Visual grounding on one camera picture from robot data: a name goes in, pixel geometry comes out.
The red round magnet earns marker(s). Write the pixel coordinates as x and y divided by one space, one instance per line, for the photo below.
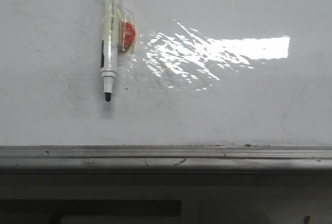
126 36

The white whiteboard marker pen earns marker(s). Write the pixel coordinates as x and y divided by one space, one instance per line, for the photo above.
110 44

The white whiteboard surface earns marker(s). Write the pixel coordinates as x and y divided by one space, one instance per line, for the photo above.
202 72

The grey metal whiteboard frame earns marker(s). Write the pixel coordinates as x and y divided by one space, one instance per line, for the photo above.
165 159

